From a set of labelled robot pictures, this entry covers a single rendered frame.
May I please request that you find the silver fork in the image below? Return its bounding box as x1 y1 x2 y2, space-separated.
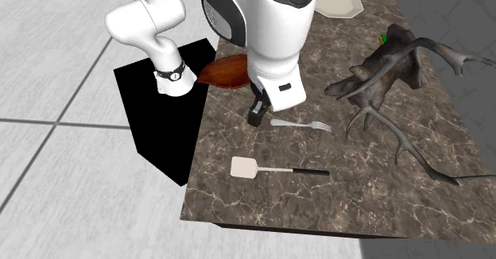
269 118 333 133

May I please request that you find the brown wooden leaf-shaped dish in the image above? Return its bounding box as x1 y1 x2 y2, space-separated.
196 53 253 91

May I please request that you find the brown marble table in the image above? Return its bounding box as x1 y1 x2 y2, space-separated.
179 0 496 245

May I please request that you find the black robot stand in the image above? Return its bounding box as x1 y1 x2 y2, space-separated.
113 38 218 187

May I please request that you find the grey deer head with antlers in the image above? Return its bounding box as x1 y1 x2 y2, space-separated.
324 23 496 187

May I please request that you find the white octagonal plate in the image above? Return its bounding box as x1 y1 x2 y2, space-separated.
314 0 364 19

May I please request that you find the white spatula with black handle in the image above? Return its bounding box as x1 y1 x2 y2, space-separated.
230 156 331 180

